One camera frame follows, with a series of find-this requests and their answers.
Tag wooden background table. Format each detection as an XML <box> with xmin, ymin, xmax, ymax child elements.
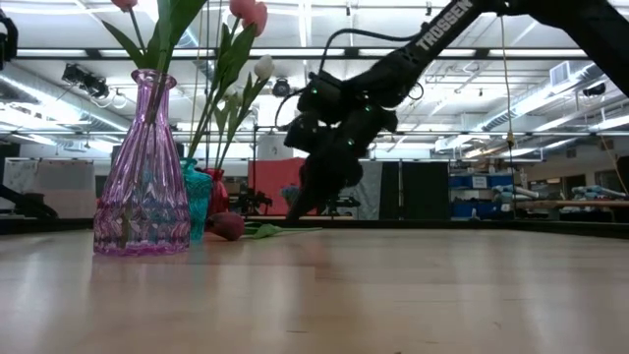
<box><xmin>515</xmin><ymin>199</ymin><xmax>629</xmax><ymax>210</ymax></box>

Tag hanging yellow cord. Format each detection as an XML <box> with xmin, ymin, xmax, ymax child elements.
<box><xmin>499</xmin><ymin>14</ymin><xmax>516</xmax><ymax>148</ymax></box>

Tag black stand frame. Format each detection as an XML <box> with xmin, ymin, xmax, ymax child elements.
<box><xmin>251</xmin><ymin>124</ymin><xmax>296</xmax><ymax>217</ymax></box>

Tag red backdrop cloth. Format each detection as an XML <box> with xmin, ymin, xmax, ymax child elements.
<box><xmin>248</xmin><ymin>157</ymin><xmax>309</xmax><ymax>216</ymax></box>

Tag grey backdrop cloth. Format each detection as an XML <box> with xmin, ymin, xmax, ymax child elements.
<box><xmin>343</xmin><ymin>160</ymin><xmax>382</xmax><ymax>221</ymax></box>

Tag blue glass vase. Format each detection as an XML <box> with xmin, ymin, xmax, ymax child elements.
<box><xmin>180</xmin><ymin>156</ymin><xmax>213</xmax><ymax>241</ymax></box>

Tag red glass vase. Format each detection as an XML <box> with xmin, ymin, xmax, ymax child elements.
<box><xmin>203</xmin><ymin>167</ymin><xmax>231</xmax><ymax>220</ymax></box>

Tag bunch of tulips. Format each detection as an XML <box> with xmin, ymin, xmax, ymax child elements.
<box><xmin>215</xmin><ymin>54</ymin><xmax>276</xmax><ymax>171</ymax></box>

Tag white partition panel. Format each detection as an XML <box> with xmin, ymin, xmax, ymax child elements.
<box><xmin>2</xmin><ymin>159</ymin><xmax>98</xmax><ymax>218</ymax></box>

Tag pink glass vase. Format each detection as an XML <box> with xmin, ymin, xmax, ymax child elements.
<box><xmin>92</xmin><ymin>68</ymin><xmax>192</xmax><ymax>257</ymax></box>

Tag black ceiling light fixture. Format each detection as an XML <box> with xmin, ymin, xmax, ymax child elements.
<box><xmin>61</xmin><ymin>62</ymin><xmax>110</xmax><ymax>99</ymax></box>

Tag dark red artificial tulip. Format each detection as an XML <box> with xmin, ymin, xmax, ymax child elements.
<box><xmin>205</xmin><ymin>210</ymin><xmax>323</xmax><ymax>242</ymax></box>
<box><xmin>101</xmin><ymin>0</ymin><xmax>158</xmax><ymax>250</ymax></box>

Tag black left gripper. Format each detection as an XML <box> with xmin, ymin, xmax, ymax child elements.
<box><xmin>0</xmin><ymin>8</ymin><xmax>21</xmax><ymax>71</ymax></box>

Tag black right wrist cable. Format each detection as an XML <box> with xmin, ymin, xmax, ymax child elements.
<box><xmin>273</xmin><ymin>28</ymin><xmax>424</xmax><ymax>129</ymax></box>

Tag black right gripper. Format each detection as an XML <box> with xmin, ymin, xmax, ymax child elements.
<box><xmin>284</xmin><ymin>104</ymin><xmax>400</xmax><ymax>221</ymax></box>

